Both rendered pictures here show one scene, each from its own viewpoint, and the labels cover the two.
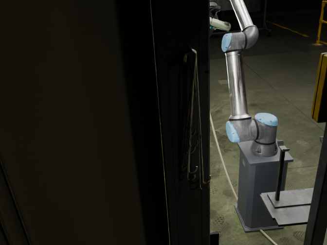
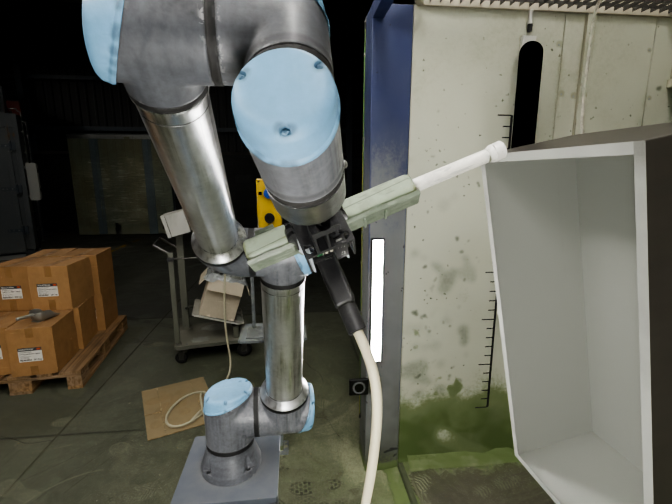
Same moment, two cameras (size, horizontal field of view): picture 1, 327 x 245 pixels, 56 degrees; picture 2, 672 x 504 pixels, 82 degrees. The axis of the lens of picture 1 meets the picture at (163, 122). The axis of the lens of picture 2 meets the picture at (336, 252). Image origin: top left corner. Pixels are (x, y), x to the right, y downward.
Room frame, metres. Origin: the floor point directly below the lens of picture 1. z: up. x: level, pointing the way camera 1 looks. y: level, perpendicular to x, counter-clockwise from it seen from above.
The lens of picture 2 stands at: (3.03, -0.45, 1.57)
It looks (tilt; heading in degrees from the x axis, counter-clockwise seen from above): 11 degrees down; 176
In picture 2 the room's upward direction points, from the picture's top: straight up
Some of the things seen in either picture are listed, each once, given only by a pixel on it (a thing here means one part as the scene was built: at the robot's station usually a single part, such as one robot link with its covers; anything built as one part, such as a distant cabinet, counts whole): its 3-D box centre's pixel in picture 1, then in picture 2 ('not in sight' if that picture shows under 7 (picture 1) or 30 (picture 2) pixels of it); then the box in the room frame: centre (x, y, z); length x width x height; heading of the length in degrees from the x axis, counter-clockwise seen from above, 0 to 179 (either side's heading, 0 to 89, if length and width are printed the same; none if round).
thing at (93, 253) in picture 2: not in sight; (89, 270); (-0.68, -2.52, 0.69); 0.38 x 0.29 x 0.36; 8
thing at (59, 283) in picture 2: not in sight; (63, 282); (-0.27, -2.51, 0.69); 0.38 x 0.29 x 0.36; 4
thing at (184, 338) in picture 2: not in sight; (204, 282); (-0.36, -1.38, 0.64); 0.73 x 0.50 x 1.27; 103
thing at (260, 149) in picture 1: (264, 144); (231, 450); (1.89, -0.71, 0.69); 0.19 x 0.19 x 0.10
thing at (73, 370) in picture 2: not in sight; (57, 350); (-0.28, -2.65, 0.07); 1.20 x 0.80 x 0.14; 9
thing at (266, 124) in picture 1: (264, 127); (231, 412); (1.89, -0.70, 0.83); 0.17 x 0.15 x 0.18; 96
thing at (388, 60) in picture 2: (184, 153); (382, 260); (1.13, -0.08, 1.14); 0.18 x 0.18 x 2.29; 2
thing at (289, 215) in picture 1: (300, 205); (273, 332); (1.15, -0.63, 0.78); 0.31 x 0.23 x 0.01; 92
